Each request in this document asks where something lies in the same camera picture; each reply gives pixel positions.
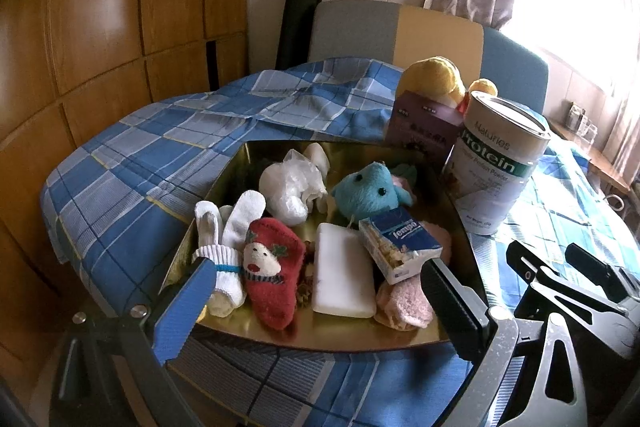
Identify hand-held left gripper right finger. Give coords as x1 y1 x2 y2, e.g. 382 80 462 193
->
420 257 586 427

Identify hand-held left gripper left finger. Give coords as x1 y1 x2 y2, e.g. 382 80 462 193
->
50 257 218 427

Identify wooden wardrobe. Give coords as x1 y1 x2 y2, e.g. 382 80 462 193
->
0 0 251 427

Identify clear plastic organizer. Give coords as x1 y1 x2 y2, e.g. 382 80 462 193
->
567 102 599 142

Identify teal plush toy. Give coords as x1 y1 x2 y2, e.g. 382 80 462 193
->
331 162 418 220

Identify grey and yellow headboard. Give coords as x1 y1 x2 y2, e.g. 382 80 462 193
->
307 0 550 118

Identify white powder can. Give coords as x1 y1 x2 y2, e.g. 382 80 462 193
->
442 91 553 236

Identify red and white socks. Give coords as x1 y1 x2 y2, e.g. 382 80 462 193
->
194 190 267 318

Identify white foam block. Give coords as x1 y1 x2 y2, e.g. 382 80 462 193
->
312 223 377 319

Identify purple cardboard box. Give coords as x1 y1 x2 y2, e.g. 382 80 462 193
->
384 90 466 168

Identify white plush toy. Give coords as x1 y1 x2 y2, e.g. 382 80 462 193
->
259 143 331 224

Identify blue plaid blanket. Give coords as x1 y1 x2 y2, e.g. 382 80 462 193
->
40 57 640 427

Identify wooden desk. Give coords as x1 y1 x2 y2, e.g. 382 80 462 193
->
547 117 636 192

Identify black rolled mat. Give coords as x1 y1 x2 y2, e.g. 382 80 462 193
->
275 0 325 70

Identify red christmas sock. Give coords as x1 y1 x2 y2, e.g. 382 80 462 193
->
242 218 307 332

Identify yellow plush toy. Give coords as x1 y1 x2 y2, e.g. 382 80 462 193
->
400 55 498 108

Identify gold metal tray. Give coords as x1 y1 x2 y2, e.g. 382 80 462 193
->
160 139 493 353

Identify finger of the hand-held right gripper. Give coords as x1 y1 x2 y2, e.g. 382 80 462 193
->
506 241 640 353
565 243 640 308

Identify pink fuzzy sock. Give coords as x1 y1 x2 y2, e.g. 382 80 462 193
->
375 222 453 332

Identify blue tissue packet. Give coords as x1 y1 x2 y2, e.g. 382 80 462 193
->
359 206 444 285

